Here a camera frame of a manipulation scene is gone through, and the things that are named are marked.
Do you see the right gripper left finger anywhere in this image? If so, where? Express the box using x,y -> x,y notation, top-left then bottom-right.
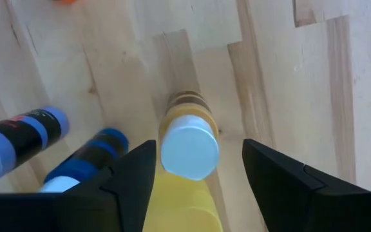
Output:
0,140 -> 157,232

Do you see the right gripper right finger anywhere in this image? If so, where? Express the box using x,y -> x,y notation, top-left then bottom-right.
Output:
242,139 -> 371,232

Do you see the light blue paint bottle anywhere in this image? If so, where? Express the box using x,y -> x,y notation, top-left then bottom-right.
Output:
0,105 -> 70,187

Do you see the ochre yellow paint bottle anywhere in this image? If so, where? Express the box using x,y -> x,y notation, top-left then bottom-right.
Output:
158,90 -> 220,181

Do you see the deep blue paint bottle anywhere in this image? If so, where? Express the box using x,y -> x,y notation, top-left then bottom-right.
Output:
39,128 -> 130,193

